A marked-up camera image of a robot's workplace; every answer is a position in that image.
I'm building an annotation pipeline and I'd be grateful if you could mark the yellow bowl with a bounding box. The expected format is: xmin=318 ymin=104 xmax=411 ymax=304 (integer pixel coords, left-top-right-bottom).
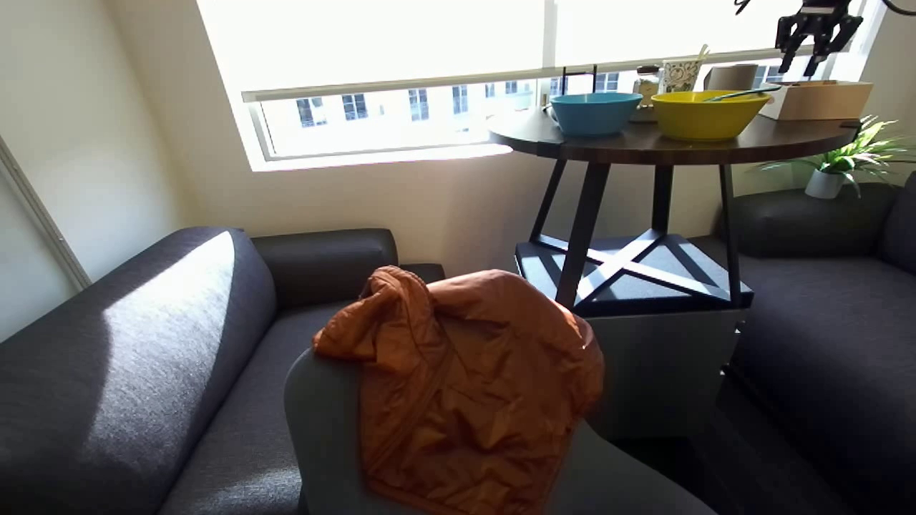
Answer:
xmin=654 ymin=92 xmax=767 ymax=142

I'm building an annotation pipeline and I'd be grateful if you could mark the patterned paper cup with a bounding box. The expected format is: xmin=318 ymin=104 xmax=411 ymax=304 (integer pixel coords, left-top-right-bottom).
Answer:
xmin=661 ymin=58 xmax=703 ymax=92

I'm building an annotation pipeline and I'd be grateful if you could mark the white cylindrical cup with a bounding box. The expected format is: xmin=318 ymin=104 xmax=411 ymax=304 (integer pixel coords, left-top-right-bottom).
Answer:
xmin=705 ymin=62 xmax=760 ymax=92

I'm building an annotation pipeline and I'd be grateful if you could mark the potted green plant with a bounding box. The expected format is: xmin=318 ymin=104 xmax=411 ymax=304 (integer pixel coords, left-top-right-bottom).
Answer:
xmin=786 ymin=114 xmax=916 ymax=200

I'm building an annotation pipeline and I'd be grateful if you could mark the blue bowl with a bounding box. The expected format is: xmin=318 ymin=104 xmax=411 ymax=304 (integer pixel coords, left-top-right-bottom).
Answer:
xmin=552 ymin=92 xmax=641 ymax=138

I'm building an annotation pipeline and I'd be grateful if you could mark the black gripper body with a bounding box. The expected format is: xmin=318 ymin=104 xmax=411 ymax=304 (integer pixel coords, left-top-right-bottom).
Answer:
xmin=776 ymin=0 xmax=861 ymax=48

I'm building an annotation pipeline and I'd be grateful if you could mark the dark grey sofa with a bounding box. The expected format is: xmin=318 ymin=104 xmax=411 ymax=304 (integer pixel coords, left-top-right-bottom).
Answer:
xmin=0 ymin=227 xmax=446 ymax=515
xmin=717 ymin=178 xmax=916 ymax=515

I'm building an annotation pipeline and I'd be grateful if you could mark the glass jar with brown lid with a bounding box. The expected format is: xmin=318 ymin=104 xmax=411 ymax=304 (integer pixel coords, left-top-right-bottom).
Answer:
xmin=632 ymin=67 xmax=661 ymax=101

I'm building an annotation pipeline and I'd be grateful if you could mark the round dark wood table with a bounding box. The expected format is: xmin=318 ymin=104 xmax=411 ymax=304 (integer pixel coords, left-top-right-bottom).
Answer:
xmin=492 ymin=114 xmax=860 ymax=314

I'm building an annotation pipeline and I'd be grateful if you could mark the light wooden box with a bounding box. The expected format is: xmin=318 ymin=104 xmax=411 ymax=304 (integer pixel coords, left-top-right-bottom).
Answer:
xmin=761 ymin=79 xmax=871 ymax=120

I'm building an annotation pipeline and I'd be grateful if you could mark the orange jacket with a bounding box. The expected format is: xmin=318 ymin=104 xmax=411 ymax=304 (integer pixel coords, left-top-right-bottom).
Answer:
xmin=313 ymin=265 xmax=605 ymax=515

